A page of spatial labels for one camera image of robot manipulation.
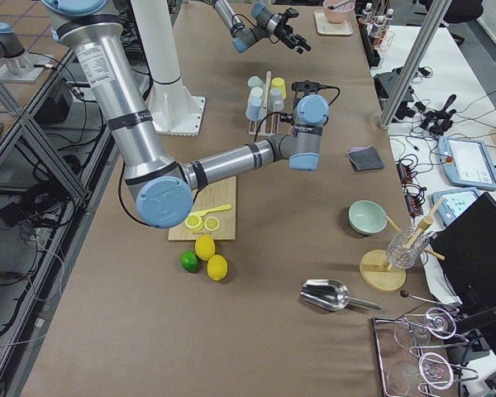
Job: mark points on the wooden mug tree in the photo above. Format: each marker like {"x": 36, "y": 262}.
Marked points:
{"x": 375, "y": 268}

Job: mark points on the metal wire glass rack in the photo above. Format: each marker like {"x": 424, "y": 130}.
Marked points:
{"x": 410, "y": 354}

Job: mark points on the purple cloth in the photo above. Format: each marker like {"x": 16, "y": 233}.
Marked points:
{"x": 358, "y": 148}

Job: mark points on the white wire cup holder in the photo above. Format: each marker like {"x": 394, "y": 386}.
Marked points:
{"x": 270, "y": 122}

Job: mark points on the bamboo cutting board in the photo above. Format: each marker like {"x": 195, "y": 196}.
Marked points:
{"x": 219, "y": 225}

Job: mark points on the white cup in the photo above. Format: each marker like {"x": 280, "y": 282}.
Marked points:
{"x": 257, "y": 92}

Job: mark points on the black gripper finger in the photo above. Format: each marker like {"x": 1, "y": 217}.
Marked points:
{"x": 300, "y": 43}
{"x": 292, "y": 44}

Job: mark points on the whole yellow lemon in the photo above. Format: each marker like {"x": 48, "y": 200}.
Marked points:
{"x": 217, "y": 267}
{"x": 205, "y": 247}

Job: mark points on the wire bottle basket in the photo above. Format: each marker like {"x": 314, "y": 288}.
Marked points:
{"x": 375, "y": 20}

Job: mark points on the grey folded cloth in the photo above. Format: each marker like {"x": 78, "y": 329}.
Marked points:
{"x": 365, "y": 160}

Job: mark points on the teach pendant tablet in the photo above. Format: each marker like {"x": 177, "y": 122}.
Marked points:
{"x": 454, "y": 203}
{"x": 467, "y": 163}

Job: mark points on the yellow plastic knife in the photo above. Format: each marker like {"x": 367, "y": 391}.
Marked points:
{"x": 221, "y": 208}

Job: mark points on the cream tray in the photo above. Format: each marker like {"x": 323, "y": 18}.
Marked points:
{"x": 326, "y": 28}

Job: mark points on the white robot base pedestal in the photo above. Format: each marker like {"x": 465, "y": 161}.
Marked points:
{"x": 174, "y": 109}

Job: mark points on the green lime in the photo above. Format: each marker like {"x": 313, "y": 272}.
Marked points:
{"x": 189, "y": 262}

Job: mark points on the metal scoop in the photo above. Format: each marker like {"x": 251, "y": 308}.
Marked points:
{"x": 332, "y": 295}

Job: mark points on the clear glass cup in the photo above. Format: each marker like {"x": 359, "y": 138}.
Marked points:
{"x": 406, "y": 247}

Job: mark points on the yellow cup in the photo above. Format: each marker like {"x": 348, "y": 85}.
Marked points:
{"x": 279, "y": 83}

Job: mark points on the mint green cup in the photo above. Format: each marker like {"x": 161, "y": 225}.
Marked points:
{"x": 255, "y": 82}

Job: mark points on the black monitor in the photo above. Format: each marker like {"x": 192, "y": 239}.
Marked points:
{"x": 469, "y": 248}

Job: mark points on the mint green bowl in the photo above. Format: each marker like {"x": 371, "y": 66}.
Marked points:
{"x": 367, "y": 217}

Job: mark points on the pink bowl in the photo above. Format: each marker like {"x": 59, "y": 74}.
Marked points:
{"x": 338, "y": 11}

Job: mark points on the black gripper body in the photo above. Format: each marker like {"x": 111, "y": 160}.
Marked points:
{"x": 295, "y": 102}
{"x": 282, "y": 32}

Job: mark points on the aluminium frame post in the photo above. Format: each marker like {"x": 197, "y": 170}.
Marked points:
{"x": 424, "y": 38}

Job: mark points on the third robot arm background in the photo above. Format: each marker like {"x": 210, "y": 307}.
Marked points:
{"x": 19, "y": 64}

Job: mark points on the grey cup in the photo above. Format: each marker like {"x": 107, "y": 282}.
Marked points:
{"x": 275, "y": 100}

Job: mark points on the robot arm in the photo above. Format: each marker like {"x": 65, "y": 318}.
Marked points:
{"x": 171, "y": 147}
{"x": 266, "y": 25}

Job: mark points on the light blue cup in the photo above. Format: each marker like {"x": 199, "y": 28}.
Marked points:
{"x": 254, "y": 109}

